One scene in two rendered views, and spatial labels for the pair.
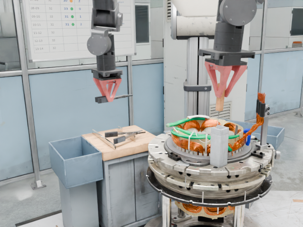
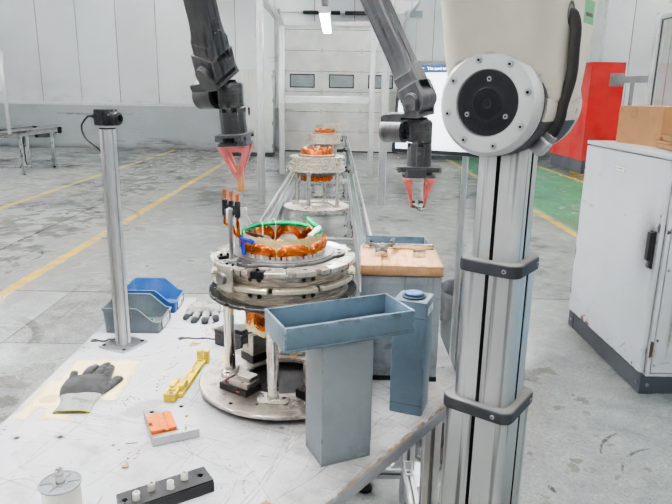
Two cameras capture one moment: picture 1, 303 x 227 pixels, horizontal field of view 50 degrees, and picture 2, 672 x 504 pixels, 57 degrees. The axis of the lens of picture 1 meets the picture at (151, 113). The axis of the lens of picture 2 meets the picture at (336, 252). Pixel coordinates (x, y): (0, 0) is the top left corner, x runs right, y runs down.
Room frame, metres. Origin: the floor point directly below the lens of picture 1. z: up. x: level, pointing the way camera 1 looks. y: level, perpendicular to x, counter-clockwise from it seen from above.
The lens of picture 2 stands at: (1.61, -1.20, 1.44)
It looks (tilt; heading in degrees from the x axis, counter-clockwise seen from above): 14 degrees down; 122
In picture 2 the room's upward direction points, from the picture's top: 1 degrees clockwise
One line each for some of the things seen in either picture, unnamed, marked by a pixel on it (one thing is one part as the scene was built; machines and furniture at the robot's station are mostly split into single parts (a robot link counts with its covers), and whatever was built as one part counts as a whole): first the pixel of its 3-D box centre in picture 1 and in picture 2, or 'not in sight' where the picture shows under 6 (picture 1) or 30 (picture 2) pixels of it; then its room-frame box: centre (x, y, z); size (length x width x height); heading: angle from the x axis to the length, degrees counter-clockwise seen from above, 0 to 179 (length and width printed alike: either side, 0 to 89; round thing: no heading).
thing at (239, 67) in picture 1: (222, 75); (237, 156); (0.68, -0.15, 1.30); 0.07 x 0.07 x 0.09; 27
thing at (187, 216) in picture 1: (181, 217); not in sight; (0.92, -0.09, 0.81); 0.07 x 0.03 x 0.01; 117
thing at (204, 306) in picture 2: not in sight; (206, 307); (0.30, 0.11, 0.79); 0.24 x 0.12 x 0.02; 122
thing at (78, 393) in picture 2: not in sight; (87, 383); (0.45, -0.42, 0.79); 0.24 x 0.13 x 0.02; 122
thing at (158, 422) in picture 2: not in sight; (161, 422); (0.73, -0.46, 0.80); 0.07 x 0.05 x 0.01; 147
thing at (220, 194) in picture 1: (207, 160); (283, 271); (0.80, -0.15, 1.05); 0.29 x 0.29 x 0.06
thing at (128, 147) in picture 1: (121, 140); (399, 259); (0.97, 0.10, 1.05); 0.20 x 0.19 x 0.02; 120
